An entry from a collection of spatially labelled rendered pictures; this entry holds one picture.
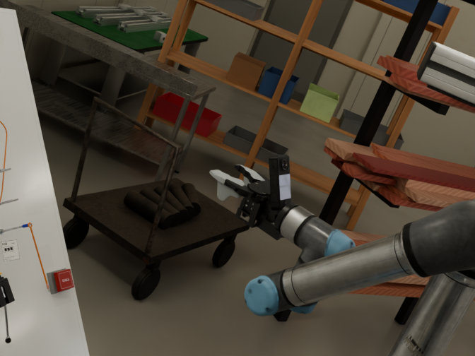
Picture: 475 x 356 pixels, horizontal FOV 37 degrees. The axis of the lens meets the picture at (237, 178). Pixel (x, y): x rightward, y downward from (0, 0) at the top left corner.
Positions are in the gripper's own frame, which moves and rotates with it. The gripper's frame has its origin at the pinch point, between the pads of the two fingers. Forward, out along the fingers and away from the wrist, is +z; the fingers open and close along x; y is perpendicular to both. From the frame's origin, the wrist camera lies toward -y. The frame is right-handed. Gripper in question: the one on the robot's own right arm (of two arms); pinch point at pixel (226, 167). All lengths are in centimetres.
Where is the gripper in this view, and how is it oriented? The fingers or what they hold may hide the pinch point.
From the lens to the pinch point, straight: 159.9
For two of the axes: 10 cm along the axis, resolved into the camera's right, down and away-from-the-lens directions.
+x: 6.4, -1.5, 7.5
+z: -7.1, -4.7, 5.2
